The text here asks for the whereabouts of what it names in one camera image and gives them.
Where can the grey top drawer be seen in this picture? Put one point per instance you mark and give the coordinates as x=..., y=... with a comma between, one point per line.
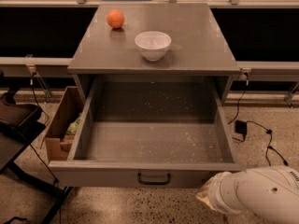
x=132, y=125

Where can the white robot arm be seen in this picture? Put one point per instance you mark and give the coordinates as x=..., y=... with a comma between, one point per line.
x=269, y=192

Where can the black top drawer handle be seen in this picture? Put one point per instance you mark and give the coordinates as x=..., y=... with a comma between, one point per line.
x=148, y=180

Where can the grey drawer cabinet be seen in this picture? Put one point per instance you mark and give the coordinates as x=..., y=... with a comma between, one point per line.
x=198, y=46

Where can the green bag in box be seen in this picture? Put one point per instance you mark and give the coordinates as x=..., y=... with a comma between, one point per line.
x=73, y=126

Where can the orange fruit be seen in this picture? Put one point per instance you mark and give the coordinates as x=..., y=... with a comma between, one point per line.
x=115, y=19

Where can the white ceramic bowl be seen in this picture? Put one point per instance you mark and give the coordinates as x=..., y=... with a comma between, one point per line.
x=153, y=45

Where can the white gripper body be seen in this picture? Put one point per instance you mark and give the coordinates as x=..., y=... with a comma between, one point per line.
x=217, y=190

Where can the brown cardboard box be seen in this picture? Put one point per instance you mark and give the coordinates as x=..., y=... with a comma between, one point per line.
x=58, y=141

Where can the black power adapter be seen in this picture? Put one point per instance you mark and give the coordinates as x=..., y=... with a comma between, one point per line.
x=241, y=127

